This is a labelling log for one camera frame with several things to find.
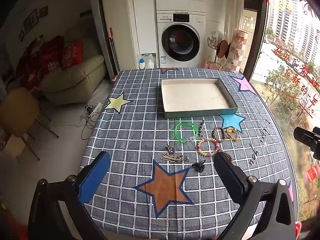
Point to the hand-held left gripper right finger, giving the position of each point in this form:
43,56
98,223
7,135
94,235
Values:
228,177

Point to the teal tray with white inside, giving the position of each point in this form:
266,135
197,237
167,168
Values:
195,95

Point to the brown hat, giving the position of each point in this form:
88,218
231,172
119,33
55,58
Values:
222,48

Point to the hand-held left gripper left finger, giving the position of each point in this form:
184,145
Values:
95,177

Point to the silver bow brooch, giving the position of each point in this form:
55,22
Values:
171,149

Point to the green plastic bangle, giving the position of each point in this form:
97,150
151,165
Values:
177,132

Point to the checked star print tablecloth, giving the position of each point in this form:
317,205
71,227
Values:
130,135

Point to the small silver charm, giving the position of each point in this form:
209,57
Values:
185,158

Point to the dark red printed cushion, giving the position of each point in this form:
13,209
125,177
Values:
52,57

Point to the pink checked box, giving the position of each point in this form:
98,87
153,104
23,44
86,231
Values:
237,52

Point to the white washing machine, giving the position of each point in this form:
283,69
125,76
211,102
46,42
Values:
180,40

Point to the metal loop hair clip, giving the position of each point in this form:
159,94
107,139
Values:
170,158

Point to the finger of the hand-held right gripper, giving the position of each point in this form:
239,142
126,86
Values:
306,137

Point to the cream sofa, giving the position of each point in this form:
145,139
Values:
82,77

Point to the white tall cabinet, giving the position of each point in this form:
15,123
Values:
143,17

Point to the white power strip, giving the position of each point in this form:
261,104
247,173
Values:
97,106

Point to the small framed wall picture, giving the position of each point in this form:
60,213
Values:
43,10

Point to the white detergent bottle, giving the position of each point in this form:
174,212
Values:
150,64

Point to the white bottle with blue cap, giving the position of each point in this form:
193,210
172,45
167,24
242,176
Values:
142,64

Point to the small black hair clip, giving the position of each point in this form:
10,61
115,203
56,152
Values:
198,166

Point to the wooden chair with metal legs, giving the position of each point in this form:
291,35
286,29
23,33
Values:
17,112

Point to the pink star hair clip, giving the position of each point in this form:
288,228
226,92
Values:
201,129

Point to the red patterned cushion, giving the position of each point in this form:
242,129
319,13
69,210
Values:
72,55

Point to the large framed wall picture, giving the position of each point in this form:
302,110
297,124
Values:
31,20

